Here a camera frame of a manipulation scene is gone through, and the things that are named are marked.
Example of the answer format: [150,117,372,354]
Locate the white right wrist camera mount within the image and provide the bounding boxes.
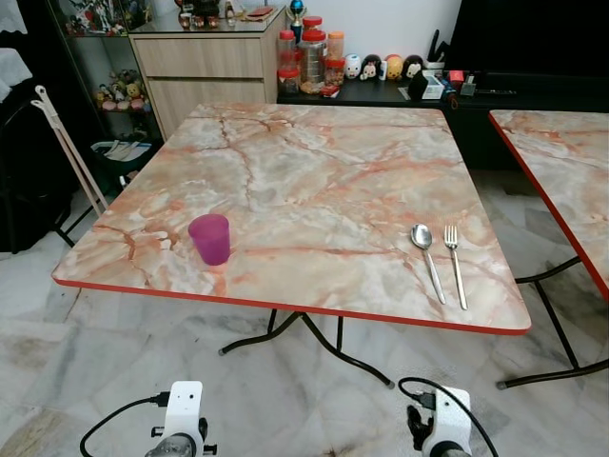
[423,387,473,454]

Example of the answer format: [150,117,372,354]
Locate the silver metal spoon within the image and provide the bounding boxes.
[410,224,447,306]

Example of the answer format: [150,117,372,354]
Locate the light wooden drawer cabinet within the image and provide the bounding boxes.
[128,9,287,140]

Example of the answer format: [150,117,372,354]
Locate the silver metal fork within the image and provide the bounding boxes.
[443,225,469,311]

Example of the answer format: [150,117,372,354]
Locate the orange-lid snack jar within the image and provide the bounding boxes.
[326,31,345,63]

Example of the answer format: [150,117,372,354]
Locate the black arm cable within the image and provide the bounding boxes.
[397,377,500,457]
[80,392,172,457]

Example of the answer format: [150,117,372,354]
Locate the yellow plush figurine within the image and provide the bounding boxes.
[383,54,405,82]

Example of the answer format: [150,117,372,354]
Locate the glass display shelf with figurines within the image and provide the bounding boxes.
[46,0,163,177]

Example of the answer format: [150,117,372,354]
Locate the tall slim red-lid jar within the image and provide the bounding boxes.
[278,30,299,70]

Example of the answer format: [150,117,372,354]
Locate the beige folding rack frame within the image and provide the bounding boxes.
[31,85,109,216]

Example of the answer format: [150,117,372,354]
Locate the purple plastic cup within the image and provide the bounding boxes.
[187,213,232,267]

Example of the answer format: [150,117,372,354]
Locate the marble-pattern folding table, whole top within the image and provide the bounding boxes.
[52,103,532,389]

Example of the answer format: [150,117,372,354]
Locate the marble-pattern folding table, cut off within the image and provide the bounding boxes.
[489,109,609,389]

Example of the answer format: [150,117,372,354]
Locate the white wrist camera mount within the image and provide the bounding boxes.
[423,387,473,454]
[164,381,206,450]

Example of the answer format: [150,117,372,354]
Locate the dark brown plush figurine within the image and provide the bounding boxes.
[403,55,427,81]

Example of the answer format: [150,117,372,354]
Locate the large red-lid plastic jar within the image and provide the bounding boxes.
[299,29,328,92]

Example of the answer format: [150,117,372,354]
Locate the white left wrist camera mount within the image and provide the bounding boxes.
[164,381,206,450]

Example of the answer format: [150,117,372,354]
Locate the black television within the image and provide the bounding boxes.
[446,0,609,79]

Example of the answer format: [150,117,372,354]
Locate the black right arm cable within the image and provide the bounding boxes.
[397,377,500,457]

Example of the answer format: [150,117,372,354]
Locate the small squat red-lid jar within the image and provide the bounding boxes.
[277,67,302,95]

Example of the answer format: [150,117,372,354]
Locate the blue and gold trophy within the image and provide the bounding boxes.
[289,0,306,45]

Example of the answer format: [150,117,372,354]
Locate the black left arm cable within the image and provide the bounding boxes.
[80,392,172,457]

